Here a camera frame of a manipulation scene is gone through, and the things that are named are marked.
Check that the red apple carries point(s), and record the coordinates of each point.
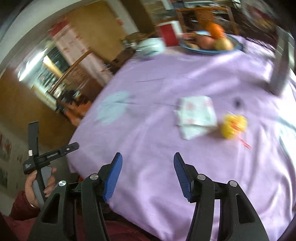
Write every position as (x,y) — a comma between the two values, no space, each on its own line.
(205,42)

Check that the steel thermos bottle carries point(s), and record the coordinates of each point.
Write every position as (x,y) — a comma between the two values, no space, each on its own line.
(284,62)

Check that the orange fruit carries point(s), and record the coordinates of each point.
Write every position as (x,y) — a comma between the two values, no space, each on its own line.
(215,30)

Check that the wooden armchair left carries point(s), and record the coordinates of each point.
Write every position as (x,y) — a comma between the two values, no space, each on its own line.
(80,80)

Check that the floral paper napkins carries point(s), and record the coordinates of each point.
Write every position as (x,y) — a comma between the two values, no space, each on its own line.
(196,116)

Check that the blue fruit plate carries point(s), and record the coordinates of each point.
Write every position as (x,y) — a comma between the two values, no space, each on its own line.
(188,41)

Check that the yellow ribbon pompom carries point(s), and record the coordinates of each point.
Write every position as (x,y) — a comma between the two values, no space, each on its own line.
(233,125)

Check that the white ceramic lidded jar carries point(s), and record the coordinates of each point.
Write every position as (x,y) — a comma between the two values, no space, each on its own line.
(150,47)

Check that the pink floral curtain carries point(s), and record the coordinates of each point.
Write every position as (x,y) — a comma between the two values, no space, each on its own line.
(72,48)

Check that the yellow-green apple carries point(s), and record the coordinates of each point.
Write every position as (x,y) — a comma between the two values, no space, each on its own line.
(223,44)

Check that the red and white box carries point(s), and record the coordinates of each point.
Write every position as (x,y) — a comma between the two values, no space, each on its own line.
(169,32)

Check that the wooden chair far side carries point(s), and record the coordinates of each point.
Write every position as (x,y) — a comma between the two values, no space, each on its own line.
(205,16)

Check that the purple tablecloth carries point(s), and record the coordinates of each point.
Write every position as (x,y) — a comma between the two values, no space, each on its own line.
(217,112)

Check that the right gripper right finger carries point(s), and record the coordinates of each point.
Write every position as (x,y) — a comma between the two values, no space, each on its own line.
(184,176)

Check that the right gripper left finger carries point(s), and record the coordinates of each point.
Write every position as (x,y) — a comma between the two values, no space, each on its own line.
(110,176)

